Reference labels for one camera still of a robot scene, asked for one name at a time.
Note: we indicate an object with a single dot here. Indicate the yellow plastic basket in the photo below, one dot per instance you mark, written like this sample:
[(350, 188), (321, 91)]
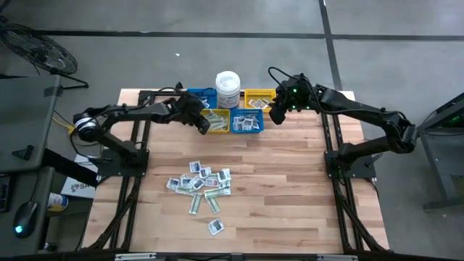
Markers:
[(253, 93), (217, 132)]

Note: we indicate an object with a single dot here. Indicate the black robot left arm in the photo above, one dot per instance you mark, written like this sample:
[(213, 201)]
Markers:
[(127, 110)]

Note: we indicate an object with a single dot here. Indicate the black aluminium table frame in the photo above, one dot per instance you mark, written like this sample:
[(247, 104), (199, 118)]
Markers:
[(163, 145)]

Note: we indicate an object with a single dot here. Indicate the black metal table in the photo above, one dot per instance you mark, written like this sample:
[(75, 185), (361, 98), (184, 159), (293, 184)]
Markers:
[(436, 170)]

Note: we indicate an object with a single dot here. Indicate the black keyboard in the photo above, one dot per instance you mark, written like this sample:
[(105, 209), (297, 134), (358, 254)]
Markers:
[(3, 194)]

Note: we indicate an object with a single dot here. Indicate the black slanted bar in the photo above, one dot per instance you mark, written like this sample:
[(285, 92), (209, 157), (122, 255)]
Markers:
[(72, 170)]

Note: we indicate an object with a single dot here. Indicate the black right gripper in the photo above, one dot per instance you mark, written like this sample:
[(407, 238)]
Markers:
[(297, 96)]

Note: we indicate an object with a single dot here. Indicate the black floor fan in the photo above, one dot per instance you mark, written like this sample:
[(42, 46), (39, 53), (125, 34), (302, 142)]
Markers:
[(40, 50)]

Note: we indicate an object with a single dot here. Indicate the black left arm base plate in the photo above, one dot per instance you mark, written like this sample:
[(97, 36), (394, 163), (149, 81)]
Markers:
[(108, 170)]

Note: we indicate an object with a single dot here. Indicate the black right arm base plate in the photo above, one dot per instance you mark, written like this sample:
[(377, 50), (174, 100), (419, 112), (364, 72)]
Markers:
[(366, 168)]

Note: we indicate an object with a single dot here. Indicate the black computer mouse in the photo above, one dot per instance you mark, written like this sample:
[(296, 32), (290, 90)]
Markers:
[(25, 217)]

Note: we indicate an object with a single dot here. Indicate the black desk bracket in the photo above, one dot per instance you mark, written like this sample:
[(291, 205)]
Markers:
[(25, 152)]

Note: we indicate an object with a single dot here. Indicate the white cardboard box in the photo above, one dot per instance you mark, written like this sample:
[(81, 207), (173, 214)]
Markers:
[(78, 188)]

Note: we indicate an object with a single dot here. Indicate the white blue yellow can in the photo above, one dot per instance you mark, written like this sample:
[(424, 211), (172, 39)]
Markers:
[(58, 202)]

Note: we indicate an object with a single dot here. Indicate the blue plastic basket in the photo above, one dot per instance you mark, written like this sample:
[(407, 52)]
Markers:
[(250, 131), (211, 95)]

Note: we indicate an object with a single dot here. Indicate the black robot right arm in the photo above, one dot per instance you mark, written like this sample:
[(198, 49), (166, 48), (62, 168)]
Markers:
[(362, 110)]

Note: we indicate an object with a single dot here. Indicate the white disinfecting wipes canister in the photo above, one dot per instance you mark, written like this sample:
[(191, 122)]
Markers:
[(227, 87)]

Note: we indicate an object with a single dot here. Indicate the silver metal bracket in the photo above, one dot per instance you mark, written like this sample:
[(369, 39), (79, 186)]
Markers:
[(136, 256), (337, 257)]

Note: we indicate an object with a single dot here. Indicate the grey desk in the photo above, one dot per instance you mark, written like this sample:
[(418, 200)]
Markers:
[(25, 108)]

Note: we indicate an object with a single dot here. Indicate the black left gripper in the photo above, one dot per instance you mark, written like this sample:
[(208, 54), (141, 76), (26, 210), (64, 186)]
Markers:
[(190, 108)]

